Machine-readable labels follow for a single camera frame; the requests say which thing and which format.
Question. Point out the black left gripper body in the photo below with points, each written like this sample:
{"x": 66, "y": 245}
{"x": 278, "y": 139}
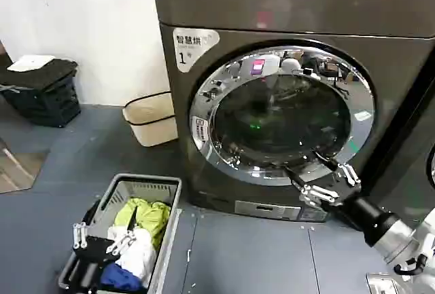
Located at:
{"x": 95, "y": 248}

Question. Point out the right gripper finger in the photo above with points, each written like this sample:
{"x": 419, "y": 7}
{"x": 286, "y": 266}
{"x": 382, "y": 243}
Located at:
{"x": 345, "y": 173}
{"x": 316, "y": 192}

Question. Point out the grey dryer filter hatch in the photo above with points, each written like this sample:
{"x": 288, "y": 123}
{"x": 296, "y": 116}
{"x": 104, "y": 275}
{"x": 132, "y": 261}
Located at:
{"x": 266, "y": 210}

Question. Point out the white garment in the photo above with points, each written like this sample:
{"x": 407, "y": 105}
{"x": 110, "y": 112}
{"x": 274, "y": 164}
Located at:
{"x": 139, "y": 253}

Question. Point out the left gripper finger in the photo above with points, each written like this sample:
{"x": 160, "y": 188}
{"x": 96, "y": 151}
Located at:
{"x": 126, "y": 238}
{"x": 79, "y": 234}

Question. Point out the grey dryer with number label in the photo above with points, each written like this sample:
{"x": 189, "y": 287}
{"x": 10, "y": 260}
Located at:
{"x": 278, "y": 9}

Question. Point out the lime green garment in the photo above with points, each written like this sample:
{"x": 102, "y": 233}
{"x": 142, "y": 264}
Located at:
{"x": 149, "y": 214}

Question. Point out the beige storage bag black trim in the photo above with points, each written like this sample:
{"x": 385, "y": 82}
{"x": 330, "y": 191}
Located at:
{"x": 151, "y": 121}

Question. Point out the black plastic crate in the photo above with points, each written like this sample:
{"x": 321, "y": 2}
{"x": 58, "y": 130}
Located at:
{"x": 47, "y": 104}

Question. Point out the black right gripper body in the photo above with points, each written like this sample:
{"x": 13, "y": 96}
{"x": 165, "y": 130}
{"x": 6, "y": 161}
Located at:
{"x": 370, "y": 217}

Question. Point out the dark grey dryer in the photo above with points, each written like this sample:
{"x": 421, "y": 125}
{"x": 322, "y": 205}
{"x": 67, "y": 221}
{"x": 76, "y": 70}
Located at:
{"x": 408, "y": 144}

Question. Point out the brown wooden floor panel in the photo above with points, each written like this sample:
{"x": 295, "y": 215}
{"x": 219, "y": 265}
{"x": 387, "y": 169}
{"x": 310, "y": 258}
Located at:
{"x": 18, "y": 168}

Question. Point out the white number label sticker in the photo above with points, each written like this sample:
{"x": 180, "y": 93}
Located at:
{"x": 190, "y": 49}

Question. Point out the white flat board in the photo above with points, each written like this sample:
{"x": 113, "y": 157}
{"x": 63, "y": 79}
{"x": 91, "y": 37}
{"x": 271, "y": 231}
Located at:
{"x": 30, "y": 63}

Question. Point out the grey plastic laundry basket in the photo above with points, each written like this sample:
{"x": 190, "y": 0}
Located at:
{"x": 139, "y": 188}

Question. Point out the blue garment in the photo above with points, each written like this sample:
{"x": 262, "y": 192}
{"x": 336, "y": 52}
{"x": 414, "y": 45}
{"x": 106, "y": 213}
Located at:
{"x": 117, "y": 277}

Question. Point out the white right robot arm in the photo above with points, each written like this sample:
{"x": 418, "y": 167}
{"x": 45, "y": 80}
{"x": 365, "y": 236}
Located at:
{"x": 408, "y": 239}

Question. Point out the white warning door sticker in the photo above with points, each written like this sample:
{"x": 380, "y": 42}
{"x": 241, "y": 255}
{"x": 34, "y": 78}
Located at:
{"x": 200, "y": 131}

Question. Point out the black folded mat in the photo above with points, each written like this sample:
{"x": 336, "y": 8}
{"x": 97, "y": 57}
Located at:
{"x": 44, "y": 73}

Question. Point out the round glass dryer door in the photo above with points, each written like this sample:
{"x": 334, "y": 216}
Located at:
{"x": 282, "y": 131}

